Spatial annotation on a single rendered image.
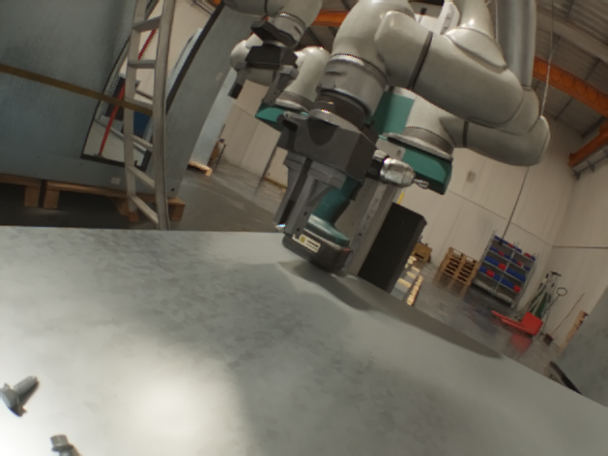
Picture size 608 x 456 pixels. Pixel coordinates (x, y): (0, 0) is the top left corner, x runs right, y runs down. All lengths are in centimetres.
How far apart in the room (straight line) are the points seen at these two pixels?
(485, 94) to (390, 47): 14
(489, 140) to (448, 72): 36
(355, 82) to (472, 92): 16
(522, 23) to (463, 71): 35
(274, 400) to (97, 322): 12
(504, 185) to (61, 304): 1138
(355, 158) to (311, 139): 7
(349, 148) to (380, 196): 59
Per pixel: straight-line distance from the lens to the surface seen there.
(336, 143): 33
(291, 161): 38
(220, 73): 251
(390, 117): 93
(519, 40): 71
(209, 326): 21
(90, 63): 206
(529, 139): 71
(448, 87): 39
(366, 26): 39
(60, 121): 205
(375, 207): 90
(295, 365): 21
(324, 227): 46
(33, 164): 210
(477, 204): 1097
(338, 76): 36
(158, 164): 155
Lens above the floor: 78
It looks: 9 degrees down
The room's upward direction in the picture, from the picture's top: 24 degrees clockwise
